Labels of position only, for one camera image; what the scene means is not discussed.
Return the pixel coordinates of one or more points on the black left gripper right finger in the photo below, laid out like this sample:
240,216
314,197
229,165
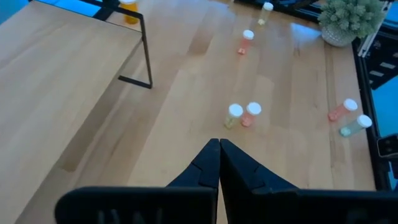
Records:
264,202

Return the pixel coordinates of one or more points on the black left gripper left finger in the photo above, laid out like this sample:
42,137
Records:
174,202

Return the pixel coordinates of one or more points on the small pink pill bottle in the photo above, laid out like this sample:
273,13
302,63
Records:
342,109
245,42
250,114

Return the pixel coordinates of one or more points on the small yellow-green pill bottle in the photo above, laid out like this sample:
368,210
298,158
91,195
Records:
265,14
233,116

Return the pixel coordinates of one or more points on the small teal pill bottle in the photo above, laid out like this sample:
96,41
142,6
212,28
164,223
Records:
354,126

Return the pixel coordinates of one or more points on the large orange pill bottle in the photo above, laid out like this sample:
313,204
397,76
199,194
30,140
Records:
130,14

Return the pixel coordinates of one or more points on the green artificial potted plant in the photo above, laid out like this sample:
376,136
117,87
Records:
348,18

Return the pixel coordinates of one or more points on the black table-level camera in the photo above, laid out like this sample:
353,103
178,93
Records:
388,146

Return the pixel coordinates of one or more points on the black metal shelf frame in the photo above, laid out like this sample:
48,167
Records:
146,56

